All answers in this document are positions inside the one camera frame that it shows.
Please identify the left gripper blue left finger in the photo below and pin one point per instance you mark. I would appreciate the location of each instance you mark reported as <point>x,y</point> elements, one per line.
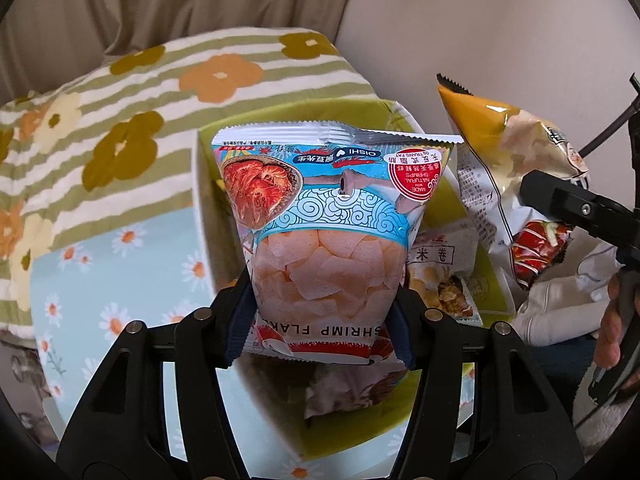
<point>241,307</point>

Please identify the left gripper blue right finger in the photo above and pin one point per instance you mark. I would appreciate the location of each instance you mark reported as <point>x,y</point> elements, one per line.
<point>400,323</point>

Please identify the shrimp flakes snack bag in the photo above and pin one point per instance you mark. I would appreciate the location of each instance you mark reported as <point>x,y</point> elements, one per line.
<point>327,214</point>

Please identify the orange yellow chip bag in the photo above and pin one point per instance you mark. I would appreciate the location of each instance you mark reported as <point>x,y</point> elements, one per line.
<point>503,143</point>

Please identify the person's right hand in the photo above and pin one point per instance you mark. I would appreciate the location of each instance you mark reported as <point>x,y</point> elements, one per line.
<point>607,353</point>

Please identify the rice cracker nut packet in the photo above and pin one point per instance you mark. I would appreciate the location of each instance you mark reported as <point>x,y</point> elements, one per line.
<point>439,263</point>

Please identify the light blue daisy tablecloth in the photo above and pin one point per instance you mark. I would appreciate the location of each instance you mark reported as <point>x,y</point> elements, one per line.
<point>155,271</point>

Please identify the white fleece right sleeve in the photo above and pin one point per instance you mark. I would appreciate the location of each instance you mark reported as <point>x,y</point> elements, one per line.
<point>561,320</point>

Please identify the pale pink brown snack bag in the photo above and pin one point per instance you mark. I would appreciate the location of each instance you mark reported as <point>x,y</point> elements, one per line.
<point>347,388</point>

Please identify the floral striped green quilt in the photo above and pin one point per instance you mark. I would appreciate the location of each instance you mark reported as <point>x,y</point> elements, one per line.
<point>113,147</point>

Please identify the beige curtain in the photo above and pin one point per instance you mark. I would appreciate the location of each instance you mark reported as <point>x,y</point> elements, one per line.
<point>46,43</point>

